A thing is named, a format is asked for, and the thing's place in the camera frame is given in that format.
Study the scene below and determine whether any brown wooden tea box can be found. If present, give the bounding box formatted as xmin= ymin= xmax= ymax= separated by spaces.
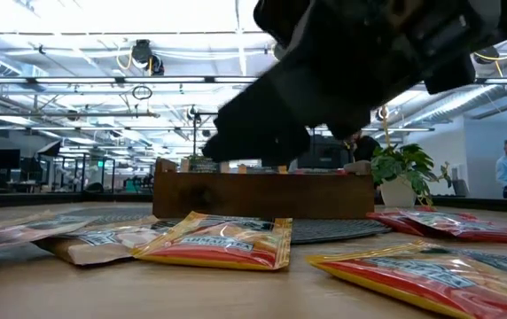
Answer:
xmin=152 ymin=157 xmax=376 ymax=221

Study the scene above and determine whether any green plant in white pot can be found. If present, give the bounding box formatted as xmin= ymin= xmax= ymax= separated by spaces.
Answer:
xmin=370 ymin=142 xmax=454 ymax=209

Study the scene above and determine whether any black computer monitor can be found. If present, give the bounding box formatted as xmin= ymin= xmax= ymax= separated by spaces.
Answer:
xmin=0 ymin=148 xmax=22 ymax=170

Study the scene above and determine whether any long ceiling light strip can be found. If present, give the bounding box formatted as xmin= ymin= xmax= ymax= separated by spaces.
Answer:
xmin=0 ymin=75 xmax=507 ymax=86

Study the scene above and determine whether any black aluminium table frame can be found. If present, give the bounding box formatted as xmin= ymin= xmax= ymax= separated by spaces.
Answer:
xmin=0 ymin=191 xmax=507 ymax=214

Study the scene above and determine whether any round grey woven placemat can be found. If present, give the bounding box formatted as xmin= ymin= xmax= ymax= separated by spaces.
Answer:
xmin=60 ymin=206 xmax=393 ymax=245

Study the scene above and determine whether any yellow hanging cable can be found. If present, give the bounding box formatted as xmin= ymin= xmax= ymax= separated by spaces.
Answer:
xmin=379 ymin=105 xmax=393 ymax=150

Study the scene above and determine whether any red strawberry tea packet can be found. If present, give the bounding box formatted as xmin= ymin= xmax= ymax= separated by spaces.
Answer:
xmin=397 ymin=208 xmax=507 ymax=245
xmin=366 ymin=207 xmax=467 ymax=237

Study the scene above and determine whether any black ceiling cable reel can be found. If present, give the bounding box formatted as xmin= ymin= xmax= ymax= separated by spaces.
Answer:
xmin=473 ymin=46 xmax=502 ymax=66
xmin=129 ymin=38 xmax=166 ymax=77

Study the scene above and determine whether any black studio lamp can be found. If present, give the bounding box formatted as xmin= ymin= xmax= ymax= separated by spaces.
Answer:
xmin=35 ymin=140 xmax=63 ymax=158

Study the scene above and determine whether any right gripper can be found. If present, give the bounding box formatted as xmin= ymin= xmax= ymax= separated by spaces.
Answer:
xmin=253 ymin=0 xmax=507 ymax=141

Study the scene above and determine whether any yellow mango tea packet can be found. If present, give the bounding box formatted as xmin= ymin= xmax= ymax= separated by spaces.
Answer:
xmin=130 ymin=211 xmax=293 ymax=272
xmin=304 ymin=239 xmax=507 ymax=319
xmin=237 ymin=163 xmax=289 ymax=175

